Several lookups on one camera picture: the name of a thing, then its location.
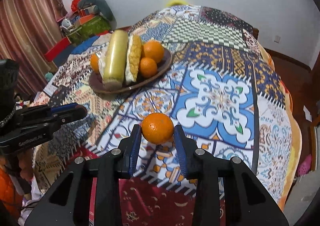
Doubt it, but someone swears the small mandarin orange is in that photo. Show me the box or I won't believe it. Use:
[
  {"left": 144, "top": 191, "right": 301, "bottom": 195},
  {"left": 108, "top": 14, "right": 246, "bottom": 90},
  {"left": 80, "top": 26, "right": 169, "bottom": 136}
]
[{"left": 141, "top": 112, "right": 174, "bottom": 145}]

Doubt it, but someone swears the yellow banana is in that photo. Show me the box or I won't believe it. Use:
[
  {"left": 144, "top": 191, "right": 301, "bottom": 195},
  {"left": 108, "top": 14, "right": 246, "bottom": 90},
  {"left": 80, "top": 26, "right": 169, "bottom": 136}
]
[{"left": 101, "top": 30, "right": 129, "bottom": 91}]

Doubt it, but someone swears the dark purple plate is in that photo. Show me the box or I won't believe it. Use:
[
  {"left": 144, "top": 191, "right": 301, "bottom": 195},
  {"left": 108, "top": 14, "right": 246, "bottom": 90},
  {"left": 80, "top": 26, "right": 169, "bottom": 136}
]
[{"left": 88, "top": 49, "right": 173, "bottom": 94}]

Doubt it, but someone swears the mandarin behind banana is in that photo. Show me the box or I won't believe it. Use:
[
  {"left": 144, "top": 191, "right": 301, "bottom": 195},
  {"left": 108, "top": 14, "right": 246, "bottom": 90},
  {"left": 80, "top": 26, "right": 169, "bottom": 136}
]
[{"left": 90, "top": 54, "right": 99, "bottom": 74}]

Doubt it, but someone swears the red box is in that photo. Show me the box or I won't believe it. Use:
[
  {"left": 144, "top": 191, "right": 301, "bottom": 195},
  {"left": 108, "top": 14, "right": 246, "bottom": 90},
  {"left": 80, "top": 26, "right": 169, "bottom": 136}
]
[{"left": 44, "top": 37, "right": 74, "bottom": 64}]

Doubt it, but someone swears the colourful patchwork tablecloth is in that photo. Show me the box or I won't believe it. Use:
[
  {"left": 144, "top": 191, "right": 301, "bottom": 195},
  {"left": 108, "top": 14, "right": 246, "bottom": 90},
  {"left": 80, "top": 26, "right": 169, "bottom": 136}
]
[{"left": 26, "top": 5, "right": 302, "bottom": 225}]

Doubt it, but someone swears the small mandarin on plate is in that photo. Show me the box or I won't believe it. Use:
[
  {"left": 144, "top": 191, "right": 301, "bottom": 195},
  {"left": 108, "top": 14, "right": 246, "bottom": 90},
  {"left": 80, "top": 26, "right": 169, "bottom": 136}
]
[{"left": 139, "top": 57, "right": 157, "bottom": 78}]

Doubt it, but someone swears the green storage box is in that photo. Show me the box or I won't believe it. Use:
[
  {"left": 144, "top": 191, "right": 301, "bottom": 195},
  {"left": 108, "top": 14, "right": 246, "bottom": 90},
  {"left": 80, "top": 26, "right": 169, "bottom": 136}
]
[{"left": 66, "top": 16, "right": 111, "bottom": 45}]

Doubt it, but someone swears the peeled pomelo segment on plate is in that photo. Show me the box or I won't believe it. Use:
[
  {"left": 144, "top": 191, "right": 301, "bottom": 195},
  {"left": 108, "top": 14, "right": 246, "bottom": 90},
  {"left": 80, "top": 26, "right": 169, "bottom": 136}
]
[{"left": 125, "top": 35, "right": 142, "bottom": 85}]

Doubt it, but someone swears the large orange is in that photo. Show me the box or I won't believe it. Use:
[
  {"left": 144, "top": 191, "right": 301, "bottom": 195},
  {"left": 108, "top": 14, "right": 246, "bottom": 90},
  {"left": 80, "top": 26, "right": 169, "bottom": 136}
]
[{"left": 142, "top": 41, "right": 164, "bottom": 64}]

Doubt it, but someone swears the grey neck pillow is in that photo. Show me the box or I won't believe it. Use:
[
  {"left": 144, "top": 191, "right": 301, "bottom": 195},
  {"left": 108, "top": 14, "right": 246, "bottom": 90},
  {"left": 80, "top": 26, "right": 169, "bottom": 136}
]
[{"left": 77, "top": 0, "right": 117, "bottom": 30}]

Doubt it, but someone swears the red plastic bag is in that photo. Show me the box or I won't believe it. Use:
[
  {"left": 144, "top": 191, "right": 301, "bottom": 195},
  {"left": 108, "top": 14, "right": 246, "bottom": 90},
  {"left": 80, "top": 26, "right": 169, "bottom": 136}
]
[{"left": 71, "top": 0, "right": 81, "bottom": 12}]

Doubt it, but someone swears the striped curtain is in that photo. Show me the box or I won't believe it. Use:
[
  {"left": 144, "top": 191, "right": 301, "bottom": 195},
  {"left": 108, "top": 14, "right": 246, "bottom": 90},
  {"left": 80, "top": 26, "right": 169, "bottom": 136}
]
[{"left": 1, "top": 0, "right": 67, "bottom": 96}]

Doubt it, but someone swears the yellow foam arch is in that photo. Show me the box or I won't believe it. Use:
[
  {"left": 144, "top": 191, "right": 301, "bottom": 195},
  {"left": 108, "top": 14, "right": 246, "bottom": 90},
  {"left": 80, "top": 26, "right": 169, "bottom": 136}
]
[{"left": 166, "top": 0, "right": 189, "bottom": 7}]

